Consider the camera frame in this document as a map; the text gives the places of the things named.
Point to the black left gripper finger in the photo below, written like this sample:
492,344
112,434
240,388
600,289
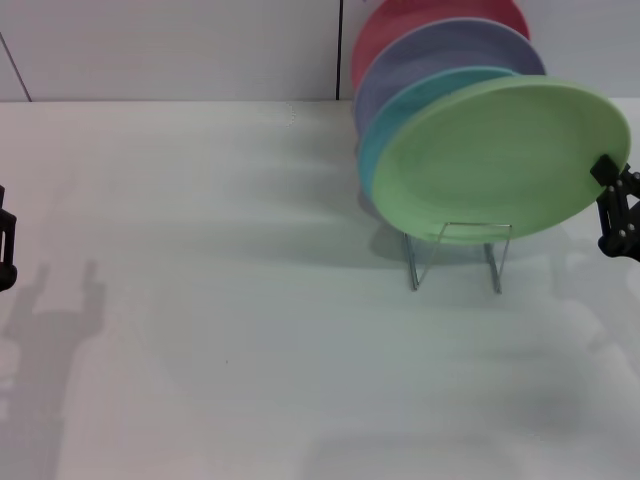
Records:
6,240

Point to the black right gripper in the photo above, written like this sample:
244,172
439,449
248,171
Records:
634,235

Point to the green round plate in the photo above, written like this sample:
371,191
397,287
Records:
500,160

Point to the purple round plate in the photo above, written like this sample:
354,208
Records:
440,50

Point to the light blue round plate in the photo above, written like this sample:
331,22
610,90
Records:
385,130

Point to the red round plate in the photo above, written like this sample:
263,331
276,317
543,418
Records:
385,25

